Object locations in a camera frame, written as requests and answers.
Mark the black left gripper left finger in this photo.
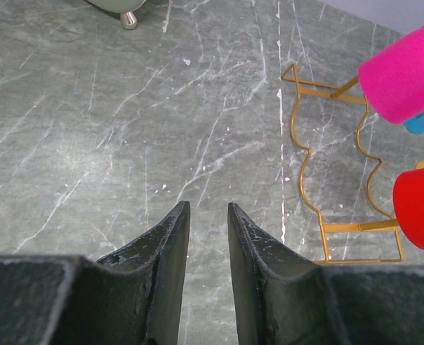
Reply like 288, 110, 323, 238
0, 201, 190, 344

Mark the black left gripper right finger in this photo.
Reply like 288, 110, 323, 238
228, 203, 424, 344

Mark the red wine glass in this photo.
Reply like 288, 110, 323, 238
392, 168, 424, 250

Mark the blue wine glass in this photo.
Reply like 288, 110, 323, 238
404, 112, 424, 135

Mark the pink wine glass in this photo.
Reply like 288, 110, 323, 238
358, 27, 424, 124

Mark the round white drawer cabinet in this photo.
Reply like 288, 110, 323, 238
87, 0, 146, 30

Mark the gold wire glass rack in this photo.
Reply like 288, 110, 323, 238
280, 12, 424, 265

